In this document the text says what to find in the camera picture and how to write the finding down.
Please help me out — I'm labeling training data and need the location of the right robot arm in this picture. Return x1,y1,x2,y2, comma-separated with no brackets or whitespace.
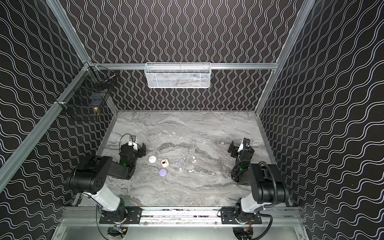
228,138,289,224

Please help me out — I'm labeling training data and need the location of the white wire mesh basket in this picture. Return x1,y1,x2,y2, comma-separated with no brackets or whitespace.
144,62,212,89

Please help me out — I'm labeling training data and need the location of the cream earbud charging case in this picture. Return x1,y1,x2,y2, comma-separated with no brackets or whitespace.
161,159,170,168

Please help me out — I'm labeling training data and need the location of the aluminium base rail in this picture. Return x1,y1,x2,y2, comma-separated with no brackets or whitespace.
61,207,301,227

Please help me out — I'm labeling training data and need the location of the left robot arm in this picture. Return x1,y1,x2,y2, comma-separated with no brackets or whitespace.
68,142,146,225

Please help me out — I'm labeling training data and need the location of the purple round charging case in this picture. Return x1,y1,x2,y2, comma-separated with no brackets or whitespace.
159,169,168,177

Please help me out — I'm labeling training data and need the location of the black wire basket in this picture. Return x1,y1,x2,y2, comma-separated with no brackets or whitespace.
59,64,117,122

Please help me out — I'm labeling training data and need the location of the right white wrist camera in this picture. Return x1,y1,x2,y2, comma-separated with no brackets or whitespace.
243,138,251,151

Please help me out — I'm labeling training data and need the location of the white round charging case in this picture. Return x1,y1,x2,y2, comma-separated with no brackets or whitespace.
148,156,157,164

